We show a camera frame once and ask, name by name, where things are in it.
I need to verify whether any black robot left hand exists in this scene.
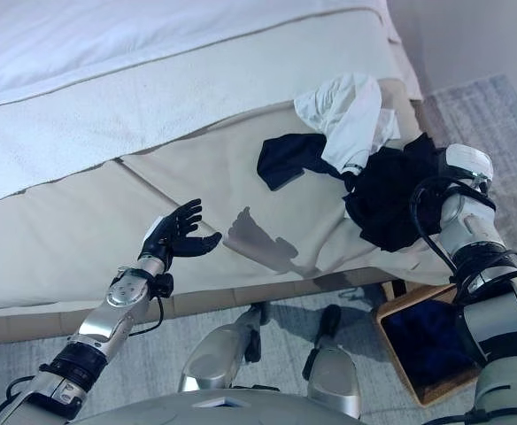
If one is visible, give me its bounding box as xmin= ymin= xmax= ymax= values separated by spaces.
xmin=136 ymin=197 xmax=223 ymax=267

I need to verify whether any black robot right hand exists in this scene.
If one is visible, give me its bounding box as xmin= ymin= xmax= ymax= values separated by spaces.
xmin=437 ymin=143 xmax=495 ymax=195

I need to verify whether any silver robot right leg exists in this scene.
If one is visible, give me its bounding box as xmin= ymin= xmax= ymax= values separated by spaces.
xmin=301 ymin=304 xmax=362 ymax=421

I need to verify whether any tan upholstered bed frame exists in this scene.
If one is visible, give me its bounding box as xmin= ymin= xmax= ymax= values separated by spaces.
xmin=0 ymin=265 xmax=397 ymax=347

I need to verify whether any black garment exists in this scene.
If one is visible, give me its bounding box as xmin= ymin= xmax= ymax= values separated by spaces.
xmin=256 ymin=131 xmax=448 ymax=255

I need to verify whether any silver robot torso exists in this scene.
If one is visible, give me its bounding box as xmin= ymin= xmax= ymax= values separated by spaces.
xmin=71 ymin=388 xmax=362 ymax=425

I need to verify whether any wicker basket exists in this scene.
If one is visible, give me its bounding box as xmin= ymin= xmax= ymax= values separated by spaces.
xmin=371 ymin=282 xmax=484 ymax=408

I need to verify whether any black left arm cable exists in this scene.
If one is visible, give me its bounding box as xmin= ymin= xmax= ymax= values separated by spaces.
xmin=129 ymin=294 xmax=166 ymax=338

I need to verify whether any grey striped rug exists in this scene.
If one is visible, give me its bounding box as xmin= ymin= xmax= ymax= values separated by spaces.
xmin=0 ymin=73 xmax=517 ymax=425

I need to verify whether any silver robot left leg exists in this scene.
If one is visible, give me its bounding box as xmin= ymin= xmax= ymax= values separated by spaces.
xmin=177 ymin=304 xmax=265 ymax=394

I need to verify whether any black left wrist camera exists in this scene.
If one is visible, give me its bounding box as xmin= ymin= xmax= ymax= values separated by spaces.
xmin=151 ymin=272 xmax=175 ymax=298

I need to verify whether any silver robot leg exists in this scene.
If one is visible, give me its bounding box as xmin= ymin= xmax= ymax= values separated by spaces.
xmin=301 ymin=304 xmax=362 ymax=421
xmin=177 ymin=304 xmax=265 ymax=394

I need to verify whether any white garment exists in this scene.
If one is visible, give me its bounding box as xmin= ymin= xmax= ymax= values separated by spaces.
xmin=292 ymin=73 xmax=402 ymax=177

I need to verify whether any beige bed cover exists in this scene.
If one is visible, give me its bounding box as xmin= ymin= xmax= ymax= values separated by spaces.
xmin=0 ymin=77 xmax=463 ymax=319

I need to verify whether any navy blue garment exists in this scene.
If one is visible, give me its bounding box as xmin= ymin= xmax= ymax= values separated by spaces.
xmin=381 ymin=299 xmax=480 ymax=394

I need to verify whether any white duvet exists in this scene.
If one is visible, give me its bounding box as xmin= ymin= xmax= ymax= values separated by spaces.
xmin=0 ymin=0 xmax=423 ymax=209

